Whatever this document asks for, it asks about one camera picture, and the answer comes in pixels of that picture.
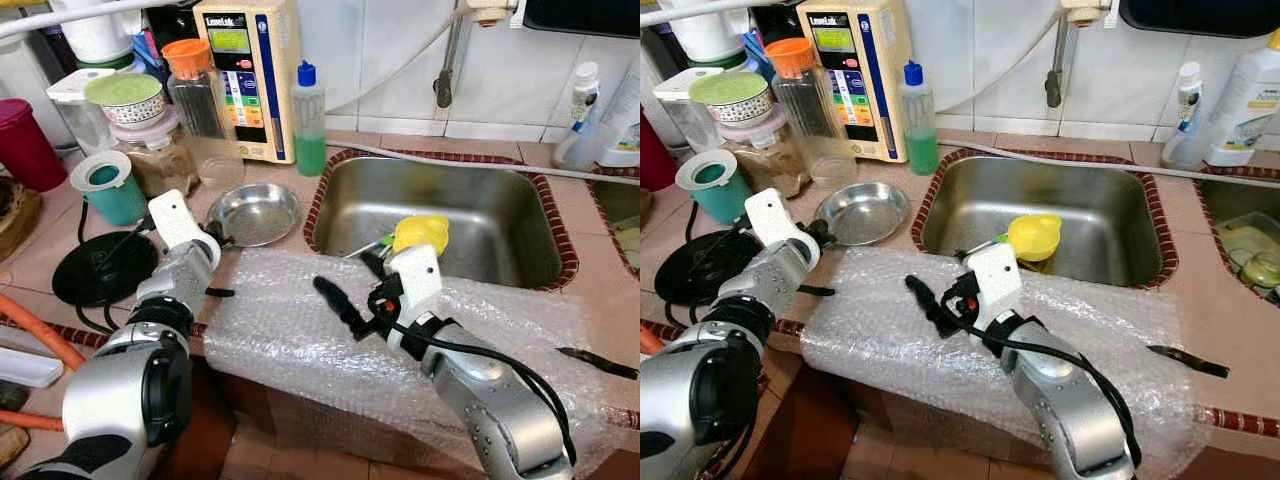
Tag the small metal spoon green tip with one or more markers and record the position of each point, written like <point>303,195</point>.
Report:
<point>368,247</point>
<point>980,246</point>

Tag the shallow round steel dish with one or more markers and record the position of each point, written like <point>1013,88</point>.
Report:
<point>865,213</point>
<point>255,215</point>

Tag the yellow lemon-shaped plastic container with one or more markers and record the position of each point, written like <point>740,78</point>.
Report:
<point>422,235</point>
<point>1035,238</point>

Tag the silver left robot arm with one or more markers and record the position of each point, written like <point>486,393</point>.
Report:
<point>700,390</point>
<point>120,390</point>

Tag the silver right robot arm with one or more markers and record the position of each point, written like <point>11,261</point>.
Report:
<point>1070,400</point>
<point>490,400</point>

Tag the small black clip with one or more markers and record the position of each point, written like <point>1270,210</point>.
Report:
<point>220,293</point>
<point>816,290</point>

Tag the clear bubble wrap sheet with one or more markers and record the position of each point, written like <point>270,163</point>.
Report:
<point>880,350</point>
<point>290,340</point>

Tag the jar of brown powder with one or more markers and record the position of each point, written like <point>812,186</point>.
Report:
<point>160,165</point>
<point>770,160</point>

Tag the teal cup white rim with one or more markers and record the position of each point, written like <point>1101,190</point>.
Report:
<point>115,200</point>
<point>720,198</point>

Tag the clear jar orange lid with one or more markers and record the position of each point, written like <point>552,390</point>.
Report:
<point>205,120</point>
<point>815,120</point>

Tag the stainless steel sink basin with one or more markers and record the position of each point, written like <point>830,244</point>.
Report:
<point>1230,198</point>
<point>615,205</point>
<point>480,205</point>
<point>1100,205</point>

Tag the black round kettle base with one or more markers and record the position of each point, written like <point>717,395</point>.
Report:
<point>700,285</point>
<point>95,275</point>

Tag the green soap bottle blue cap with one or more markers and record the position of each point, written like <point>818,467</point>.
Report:
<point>309,140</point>
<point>918,140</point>

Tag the cream water ionizer appliance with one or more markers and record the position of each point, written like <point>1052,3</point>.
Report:
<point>880,80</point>
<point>265,80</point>

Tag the patterned bowl green lid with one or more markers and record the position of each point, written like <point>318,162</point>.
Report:
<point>125,92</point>
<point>730,90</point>

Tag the maroon plastic cup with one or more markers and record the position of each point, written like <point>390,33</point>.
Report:
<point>28,150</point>
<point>654,158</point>

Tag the clear container white lid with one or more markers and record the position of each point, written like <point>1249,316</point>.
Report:
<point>678,110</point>
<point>72,110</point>

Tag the woven wooden trivet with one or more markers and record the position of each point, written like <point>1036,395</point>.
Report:
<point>18,220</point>

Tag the dark hanging tap pipe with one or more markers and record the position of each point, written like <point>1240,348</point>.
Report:
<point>1060,65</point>
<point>450,65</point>

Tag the white detergent bottle yellow cap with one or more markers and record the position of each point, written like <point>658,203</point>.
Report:
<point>620,120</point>
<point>1245,100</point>

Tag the white power strip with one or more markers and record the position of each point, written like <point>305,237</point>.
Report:
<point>25,368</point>

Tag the white kettle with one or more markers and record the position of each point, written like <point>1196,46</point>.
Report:
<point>95,30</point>
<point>705,30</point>

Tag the small white spray bottle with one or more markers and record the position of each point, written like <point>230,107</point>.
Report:
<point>578,120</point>
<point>1185,120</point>

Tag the cream tap filter head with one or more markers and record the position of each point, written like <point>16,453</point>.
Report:
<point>492,12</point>
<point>1086,12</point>

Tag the clear plastic food container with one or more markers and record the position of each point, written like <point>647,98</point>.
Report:
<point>1250,260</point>

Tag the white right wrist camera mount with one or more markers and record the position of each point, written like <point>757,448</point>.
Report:
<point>995,275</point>
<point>415,275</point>

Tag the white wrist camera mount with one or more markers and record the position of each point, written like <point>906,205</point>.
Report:
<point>995,275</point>
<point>175,220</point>
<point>415,275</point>
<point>772,215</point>

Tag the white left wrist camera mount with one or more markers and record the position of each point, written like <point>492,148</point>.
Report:
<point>772,215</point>
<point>175,220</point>

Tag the black wall shelf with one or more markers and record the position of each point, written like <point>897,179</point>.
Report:
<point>1200,15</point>
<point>580,15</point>

